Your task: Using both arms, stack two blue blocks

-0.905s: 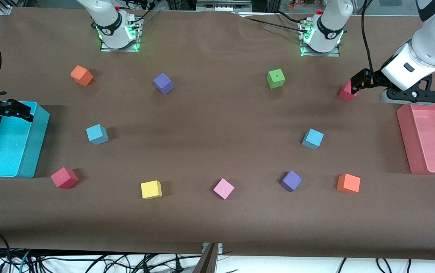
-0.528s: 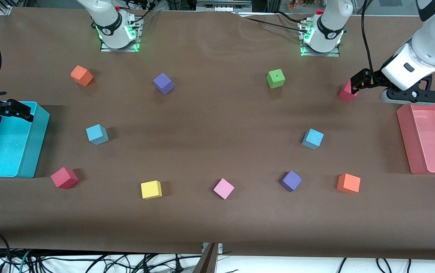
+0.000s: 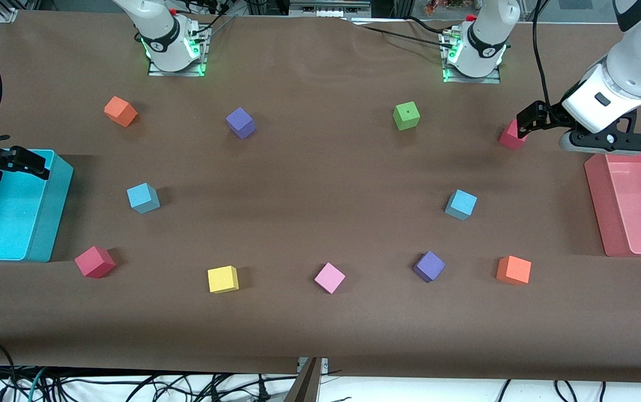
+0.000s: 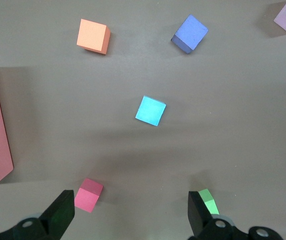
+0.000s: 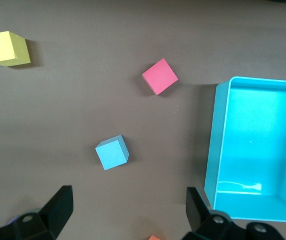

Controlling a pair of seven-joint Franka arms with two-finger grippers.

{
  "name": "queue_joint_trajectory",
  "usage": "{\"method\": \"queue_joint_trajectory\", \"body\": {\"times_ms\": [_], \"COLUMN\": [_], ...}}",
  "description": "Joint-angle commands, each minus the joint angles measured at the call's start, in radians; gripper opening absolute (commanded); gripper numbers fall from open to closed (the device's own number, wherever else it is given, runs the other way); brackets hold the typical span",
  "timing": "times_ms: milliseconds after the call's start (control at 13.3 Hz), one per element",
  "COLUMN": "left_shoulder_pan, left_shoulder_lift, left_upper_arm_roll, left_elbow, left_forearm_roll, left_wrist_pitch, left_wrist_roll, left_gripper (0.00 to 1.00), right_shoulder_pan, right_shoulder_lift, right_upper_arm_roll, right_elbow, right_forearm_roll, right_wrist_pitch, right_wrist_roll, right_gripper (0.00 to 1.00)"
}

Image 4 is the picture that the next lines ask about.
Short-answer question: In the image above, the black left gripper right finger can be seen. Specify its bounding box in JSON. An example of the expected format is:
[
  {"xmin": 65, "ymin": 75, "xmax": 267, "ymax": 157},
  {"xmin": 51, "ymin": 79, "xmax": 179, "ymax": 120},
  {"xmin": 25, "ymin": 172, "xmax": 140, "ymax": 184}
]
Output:
[{"xmin": 187, "ymin": 191, "xmax": 283, "ymax": 240}]

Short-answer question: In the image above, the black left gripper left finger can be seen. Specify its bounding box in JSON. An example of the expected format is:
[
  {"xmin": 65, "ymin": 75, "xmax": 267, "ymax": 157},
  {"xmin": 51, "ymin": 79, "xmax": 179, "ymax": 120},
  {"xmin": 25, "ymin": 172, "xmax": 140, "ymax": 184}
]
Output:
[{"xmin": 0, "ymin": 189, "xmax": 75, "ymax": 240}]

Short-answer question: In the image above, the light blue foam block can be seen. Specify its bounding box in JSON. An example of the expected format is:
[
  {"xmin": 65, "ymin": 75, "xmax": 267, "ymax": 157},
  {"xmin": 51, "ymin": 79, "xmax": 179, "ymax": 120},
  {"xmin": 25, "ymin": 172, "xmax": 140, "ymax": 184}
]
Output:
[{"xmin": 135, "ymin": 95, "xmax": 167, "ymax": 127}]

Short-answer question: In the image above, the green foam block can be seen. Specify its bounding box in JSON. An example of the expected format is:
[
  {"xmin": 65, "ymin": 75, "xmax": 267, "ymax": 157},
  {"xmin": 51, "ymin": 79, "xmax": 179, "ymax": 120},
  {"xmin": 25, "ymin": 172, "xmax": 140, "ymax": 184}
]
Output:
[{"xmin": 198, "ymin": 188, "xmax": 220, "ymax": 216}]

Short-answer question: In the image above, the red foam block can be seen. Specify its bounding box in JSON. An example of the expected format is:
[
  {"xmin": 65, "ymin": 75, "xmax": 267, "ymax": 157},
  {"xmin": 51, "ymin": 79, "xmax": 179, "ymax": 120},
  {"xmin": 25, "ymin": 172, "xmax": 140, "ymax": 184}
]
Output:
[{"xmin": 73, "ymin": 177, "xmax": 104, "ymax": 214}]

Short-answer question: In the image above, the brown table cover sheet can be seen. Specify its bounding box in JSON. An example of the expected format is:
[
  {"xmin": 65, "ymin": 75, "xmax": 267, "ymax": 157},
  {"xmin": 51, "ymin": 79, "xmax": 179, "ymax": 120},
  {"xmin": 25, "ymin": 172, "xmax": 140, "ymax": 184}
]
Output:
[{"xmin": 0, "ymin": 0, "xmax": 286, "ymax": 240}]

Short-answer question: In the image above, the orange foam block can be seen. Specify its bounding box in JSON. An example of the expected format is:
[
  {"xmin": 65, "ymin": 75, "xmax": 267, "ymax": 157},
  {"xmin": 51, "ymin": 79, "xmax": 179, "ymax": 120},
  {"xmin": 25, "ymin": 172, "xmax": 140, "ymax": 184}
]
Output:
[{"xmin": 76, "ymin": 18, "xmax": 111, "ymax": 56}]

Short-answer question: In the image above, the purple foam block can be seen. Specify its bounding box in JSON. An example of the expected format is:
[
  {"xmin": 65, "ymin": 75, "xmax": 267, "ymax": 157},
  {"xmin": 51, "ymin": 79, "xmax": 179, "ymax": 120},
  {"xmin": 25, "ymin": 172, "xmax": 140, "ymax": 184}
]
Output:
[{"xmin": 170, "ymin": 14, "xmax": 209, "ymax": 55}]

